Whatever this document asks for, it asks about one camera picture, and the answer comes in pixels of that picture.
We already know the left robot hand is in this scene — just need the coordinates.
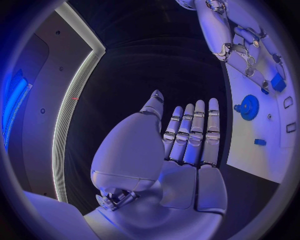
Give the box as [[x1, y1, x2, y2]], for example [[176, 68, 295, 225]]
[[82, 89, 229, 240]]

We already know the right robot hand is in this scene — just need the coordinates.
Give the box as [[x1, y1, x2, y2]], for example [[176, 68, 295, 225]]
[[194, 0, 287, 91]]

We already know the white task board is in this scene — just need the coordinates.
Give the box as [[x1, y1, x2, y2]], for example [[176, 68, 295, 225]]
[[224, 54, 297, 185]]

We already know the blue gear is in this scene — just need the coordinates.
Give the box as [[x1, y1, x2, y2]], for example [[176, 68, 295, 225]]
[[233, 94, 261, 121]]

